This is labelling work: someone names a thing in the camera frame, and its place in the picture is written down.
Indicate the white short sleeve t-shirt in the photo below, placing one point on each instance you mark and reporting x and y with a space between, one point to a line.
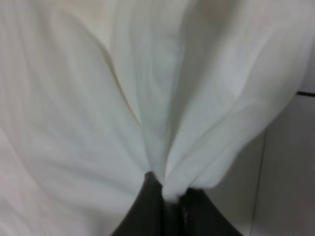
96 93

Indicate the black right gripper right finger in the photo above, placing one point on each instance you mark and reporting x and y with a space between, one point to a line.
202 218

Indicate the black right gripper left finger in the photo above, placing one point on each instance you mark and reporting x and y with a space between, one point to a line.
145 217

